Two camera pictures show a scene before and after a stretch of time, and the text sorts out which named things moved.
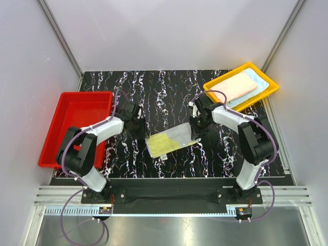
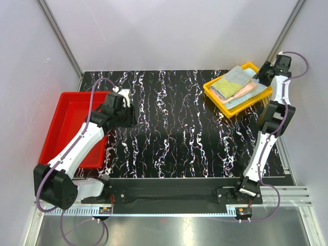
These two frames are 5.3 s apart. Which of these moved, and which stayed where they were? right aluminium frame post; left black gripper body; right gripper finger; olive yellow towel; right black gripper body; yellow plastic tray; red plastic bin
Moved: olive yellow towel; right black gripper body; left black gripper body; right gripper finger
Stayed: red plastic bin; yellow plastic tray; right aluminium frame post
